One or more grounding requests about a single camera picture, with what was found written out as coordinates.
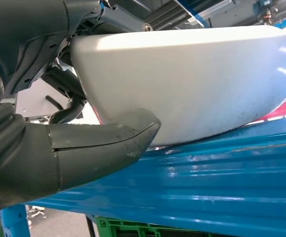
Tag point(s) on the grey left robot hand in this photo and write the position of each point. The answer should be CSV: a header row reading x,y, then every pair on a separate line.
x,y
96,153

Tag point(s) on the blue metal shelf rack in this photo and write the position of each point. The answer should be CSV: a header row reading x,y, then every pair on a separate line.
x,y
182,183

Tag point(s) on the green plastic crate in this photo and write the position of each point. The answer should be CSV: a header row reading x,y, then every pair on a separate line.
x,y
123,227

